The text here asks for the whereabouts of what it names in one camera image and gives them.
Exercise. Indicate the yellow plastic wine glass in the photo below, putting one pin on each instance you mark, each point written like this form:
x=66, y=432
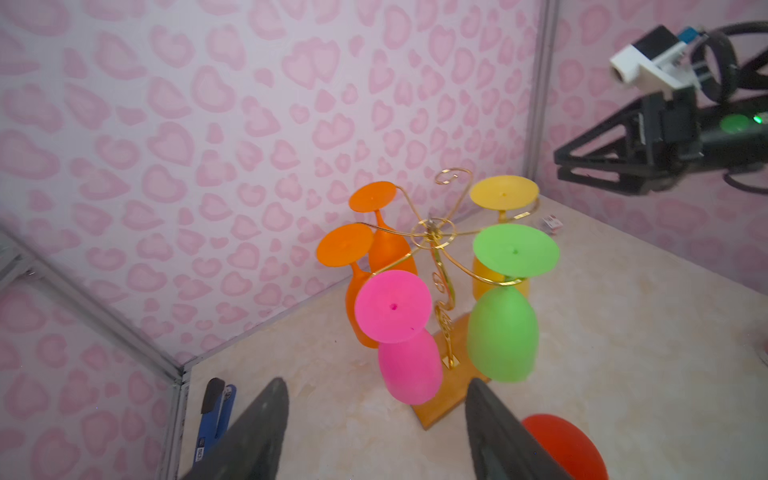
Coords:
x=502, y=194

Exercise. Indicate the aluminium frame corner post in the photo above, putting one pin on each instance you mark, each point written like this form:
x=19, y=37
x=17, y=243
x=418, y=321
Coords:
x=84, y=394
x=549, y=11

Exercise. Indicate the green plastic wine glass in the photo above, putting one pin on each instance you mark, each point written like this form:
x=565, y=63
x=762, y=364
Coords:
x=503, y=331

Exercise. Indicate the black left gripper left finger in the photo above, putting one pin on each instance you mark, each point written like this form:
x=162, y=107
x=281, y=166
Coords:
x=252, y=447

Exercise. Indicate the blue black stapler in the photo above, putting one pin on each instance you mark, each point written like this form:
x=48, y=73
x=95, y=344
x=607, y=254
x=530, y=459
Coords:
x=216, y=410

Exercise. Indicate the pink plastic wine glass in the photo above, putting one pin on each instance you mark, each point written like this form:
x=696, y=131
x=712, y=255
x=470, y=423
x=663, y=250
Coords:
x=393, y=309

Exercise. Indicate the aluminium frame corner post right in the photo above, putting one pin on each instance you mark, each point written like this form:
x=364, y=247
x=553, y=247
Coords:
x=549, y=11

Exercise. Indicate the red plastic wine glass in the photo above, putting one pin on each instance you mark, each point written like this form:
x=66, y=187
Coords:
x=569, y=446

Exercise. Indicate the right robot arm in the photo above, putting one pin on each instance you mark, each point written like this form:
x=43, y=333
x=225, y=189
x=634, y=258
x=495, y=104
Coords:
x=700, y=110

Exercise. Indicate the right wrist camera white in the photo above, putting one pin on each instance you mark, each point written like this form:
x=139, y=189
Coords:
x=657, y=62

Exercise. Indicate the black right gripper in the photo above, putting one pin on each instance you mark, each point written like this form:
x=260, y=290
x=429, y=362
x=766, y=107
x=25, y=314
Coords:
x=643, y=147

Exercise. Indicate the wooden rack base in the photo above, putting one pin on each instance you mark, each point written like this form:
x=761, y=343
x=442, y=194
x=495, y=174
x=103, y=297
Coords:
x=455, y=382

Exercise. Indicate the orange wine glass rear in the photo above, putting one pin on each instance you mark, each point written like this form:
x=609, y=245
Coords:
x=387, y=247

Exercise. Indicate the gold wire glass rack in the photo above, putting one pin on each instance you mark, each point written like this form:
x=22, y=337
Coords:
x=434, y=235

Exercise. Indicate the aluminium frame corner post left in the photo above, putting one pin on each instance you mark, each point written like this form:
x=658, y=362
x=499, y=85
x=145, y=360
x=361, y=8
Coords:
x=84, y=394

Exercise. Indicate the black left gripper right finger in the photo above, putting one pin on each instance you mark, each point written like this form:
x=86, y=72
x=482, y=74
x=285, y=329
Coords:
x=501, y=448

